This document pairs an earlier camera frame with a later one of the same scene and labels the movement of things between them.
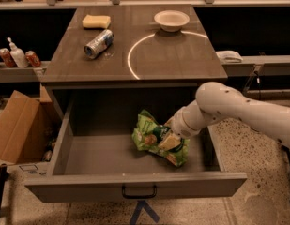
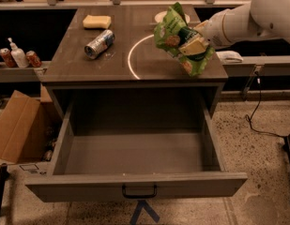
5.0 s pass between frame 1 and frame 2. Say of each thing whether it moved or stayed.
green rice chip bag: moved
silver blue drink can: stayed
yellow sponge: stayed
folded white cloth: stayed
